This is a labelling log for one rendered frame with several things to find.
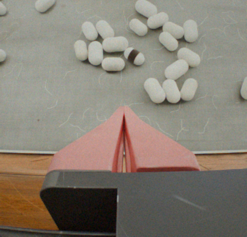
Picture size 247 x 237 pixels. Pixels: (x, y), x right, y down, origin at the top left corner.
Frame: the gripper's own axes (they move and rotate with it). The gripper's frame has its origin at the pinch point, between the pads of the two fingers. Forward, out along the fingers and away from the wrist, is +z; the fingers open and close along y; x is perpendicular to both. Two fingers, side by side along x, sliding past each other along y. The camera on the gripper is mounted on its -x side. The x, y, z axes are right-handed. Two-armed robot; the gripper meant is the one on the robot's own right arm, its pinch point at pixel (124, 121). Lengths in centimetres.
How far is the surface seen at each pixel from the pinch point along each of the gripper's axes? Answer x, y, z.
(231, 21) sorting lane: -3.3, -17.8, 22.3
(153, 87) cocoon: 3.4, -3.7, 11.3
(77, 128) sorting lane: 8.1, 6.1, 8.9
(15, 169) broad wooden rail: 10.0, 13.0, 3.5
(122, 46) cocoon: -0.3, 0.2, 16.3
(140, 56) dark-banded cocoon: 0.7, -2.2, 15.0
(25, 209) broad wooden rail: 12.4, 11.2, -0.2
